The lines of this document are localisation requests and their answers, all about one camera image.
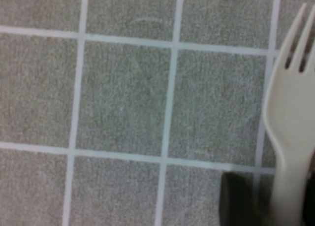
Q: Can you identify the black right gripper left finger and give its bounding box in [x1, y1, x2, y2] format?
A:
[218, 171, 259, 226]

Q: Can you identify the grey grid mat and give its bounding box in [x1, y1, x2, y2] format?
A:
[0, 0, 315, 226]

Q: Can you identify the grey plastic fork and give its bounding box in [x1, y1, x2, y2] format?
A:
[262, 1, 315, 226]

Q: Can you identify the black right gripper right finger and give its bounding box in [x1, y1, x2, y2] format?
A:
[304, 159, 315, 226]

